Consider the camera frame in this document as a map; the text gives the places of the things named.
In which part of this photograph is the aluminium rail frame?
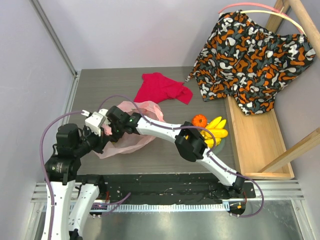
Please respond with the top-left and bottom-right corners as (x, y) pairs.
(29, 0), (306, 240)

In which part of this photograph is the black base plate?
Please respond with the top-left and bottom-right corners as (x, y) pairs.
(72, 172), (257, 206)

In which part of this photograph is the patterned orange black fabric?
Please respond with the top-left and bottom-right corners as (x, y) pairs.
(187, 10), (316, 116)

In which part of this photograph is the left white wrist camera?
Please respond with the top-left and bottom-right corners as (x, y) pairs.
(81, 110), (108, 136)

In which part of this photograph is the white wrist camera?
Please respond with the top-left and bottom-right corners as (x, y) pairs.
(81, 110), (108, 136)
(98, 108), (108, 117)

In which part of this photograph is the yellow fake fruit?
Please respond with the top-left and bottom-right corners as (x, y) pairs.
(200, 128), (229, 139)

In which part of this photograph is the pink plastic bag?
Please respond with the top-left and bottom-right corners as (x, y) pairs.
(95, 101), (165, 159)

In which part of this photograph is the red cloth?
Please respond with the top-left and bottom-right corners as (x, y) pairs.
(134, 72), (193, 105)

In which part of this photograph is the pink hoop tube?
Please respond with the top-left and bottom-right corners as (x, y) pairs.
(218, 2), (283, 15)

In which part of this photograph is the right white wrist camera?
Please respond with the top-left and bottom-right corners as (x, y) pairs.
(98, 108), (108, 117)

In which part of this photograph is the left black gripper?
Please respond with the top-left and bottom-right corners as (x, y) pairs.
(74, 124), (111, 156)

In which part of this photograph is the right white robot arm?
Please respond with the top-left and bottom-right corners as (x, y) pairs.
(106, 106), (245, 198)

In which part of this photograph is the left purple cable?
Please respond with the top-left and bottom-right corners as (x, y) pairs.
(39, 111), (132, 240)

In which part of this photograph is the large yellow banana bunch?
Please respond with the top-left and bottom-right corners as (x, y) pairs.
(204, 138), (222, 148)

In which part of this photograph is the wooden tray frame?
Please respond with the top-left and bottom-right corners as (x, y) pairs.
(224, 0), (320, 181)

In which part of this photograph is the grey-green plate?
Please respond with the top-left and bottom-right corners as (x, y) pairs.
(212, 138), (226, 155)

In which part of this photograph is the small yellow banana bunch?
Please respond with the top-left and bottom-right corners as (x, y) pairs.
(205, 116), (227, 129)

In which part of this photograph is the orange fake pumpkin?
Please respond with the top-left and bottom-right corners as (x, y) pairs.
(191, 114), (208, 128)

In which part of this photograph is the cream hoop tube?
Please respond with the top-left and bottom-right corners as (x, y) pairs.
(241, 9), (307, 36)

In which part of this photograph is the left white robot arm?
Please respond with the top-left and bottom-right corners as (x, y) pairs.
(41, 123), (109, 240)

